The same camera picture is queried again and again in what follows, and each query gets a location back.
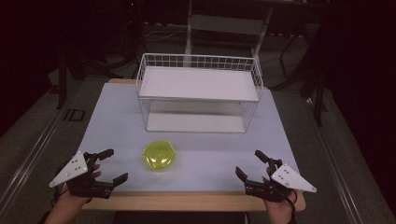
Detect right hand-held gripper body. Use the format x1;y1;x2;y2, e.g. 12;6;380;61
244;158;318;203

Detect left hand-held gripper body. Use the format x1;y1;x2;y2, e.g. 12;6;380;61
49;151;115;200

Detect yellow-green translucent bowl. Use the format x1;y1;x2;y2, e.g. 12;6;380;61
142;140;177;173

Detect white wire shelf rack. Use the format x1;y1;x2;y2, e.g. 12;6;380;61
135;52;265;134

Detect person's left hand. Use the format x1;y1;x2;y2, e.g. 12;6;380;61
52;163;103;216

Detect person's right hand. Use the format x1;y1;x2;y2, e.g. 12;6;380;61
262;166;297;224

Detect pale blue table mat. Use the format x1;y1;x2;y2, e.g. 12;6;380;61
77;82;301;193

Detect wooden table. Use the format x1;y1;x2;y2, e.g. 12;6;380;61
81;77;306;213

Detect dark metal stand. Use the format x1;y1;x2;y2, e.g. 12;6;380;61
312;69;329;127

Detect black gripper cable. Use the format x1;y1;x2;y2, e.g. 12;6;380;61
287;189;299;224

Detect grey floor rail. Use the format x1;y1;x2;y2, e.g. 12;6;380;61
304;97;365;224
0;83;82;213

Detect white floor cable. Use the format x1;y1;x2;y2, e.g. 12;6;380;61
142;23;189;43

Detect grey metal stand frame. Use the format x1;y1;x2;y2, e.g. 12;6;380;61
184;0;276;69

